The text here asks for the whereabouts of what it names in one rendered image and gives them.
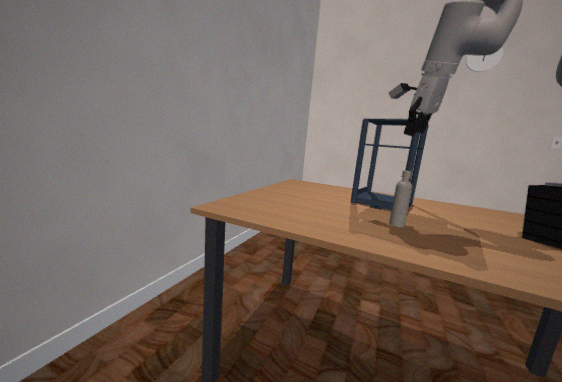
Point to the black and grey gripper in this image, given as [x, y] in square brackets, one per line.
[427, 98]

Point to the grey stone-textured bottle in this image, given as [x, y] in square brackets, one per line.
[401, 201]

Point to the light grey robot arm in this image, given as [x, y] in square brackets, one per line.
[461, 31]

